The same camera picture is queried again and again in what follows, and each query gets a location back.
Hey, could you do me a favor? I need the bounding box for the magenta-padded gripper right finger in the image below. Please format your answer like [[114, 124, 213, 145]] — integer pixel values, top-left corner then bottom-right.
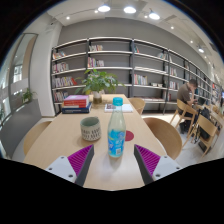
[[133, 144, 183, 186]]

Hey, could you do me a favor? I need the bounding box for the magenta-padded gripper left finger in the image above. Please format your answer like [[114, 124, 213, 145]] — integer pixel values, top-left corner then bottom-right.
[[44, 144, 95, 187]]

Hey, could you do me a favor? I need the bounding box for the clear bottle with blue cap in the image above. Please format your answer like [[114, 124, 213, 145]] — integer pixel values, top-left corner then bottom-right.
[[107, 96, 127, 159]]

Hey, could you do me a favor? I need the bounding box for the round-backed wooden chair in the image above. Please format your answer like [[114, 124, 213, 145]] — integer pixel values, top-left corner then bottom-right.
[[143, 116, 183, 160], [128, 97, 147, 115]]

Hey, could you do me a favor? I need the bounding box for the pale green patterned mug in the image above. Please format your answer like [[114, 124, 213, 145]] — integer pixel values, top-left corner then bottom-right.
[[79, 116, 102, 142]]

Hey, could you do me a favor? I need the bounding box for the group of wooden slat chairs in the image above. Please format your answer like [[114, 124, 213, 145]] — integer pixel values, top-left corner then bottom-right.
[[169, 98, 224, 158]]

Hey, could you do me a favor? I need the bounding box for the dark blue book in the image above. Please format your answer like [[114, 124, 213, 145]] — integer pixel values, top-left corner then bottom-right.
[[61, 103, 93, 115]]

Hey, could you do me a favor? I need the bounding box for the black backpack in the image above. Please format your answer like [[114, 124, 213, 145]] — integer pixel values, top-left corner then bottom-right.
[[199, 107, 212, 141]]

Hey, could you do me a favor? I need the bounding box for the red book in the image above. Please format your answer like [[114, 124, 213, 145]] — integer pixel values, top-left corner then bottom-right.
[[63, 99, 90, 109]]

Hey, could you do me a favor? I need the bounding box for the white booklet with patterned cover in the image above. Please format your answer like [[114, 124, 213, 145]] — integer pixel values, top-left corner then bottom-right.
[[104, 102, 134, 113]]

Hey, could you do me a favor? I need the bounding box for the pink book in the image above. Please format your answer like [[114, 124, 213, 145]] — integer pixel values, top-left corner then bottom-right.
[[63, 94, 90, 103]]

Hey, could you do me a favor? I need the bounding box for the person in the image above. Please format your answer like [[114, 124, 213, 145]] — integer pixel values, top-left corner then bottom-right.
[[176, 78, 200, 134]]

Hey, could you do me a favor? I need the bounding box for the small potted plant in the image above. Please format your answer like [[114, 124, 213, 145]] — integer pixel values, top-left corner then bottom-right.
[[20, 88, 36, 104]]

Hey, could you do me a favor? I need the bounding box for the leafy green potted plant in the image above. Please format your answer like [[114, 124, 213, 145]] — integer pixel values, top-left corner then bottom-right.
[[74, 68, 126, 105]]

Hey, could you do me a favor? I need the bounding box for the grey bookshelf unit with books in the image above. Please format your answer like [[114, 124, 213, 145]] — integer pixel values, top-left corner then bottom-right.
[[50, 36, 223, 116]]

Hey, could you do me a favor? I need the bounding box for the group of ceiling lights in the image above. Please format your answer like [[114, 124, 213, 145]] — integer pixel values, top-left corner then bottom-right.
[[64, 3, 206, 54]]

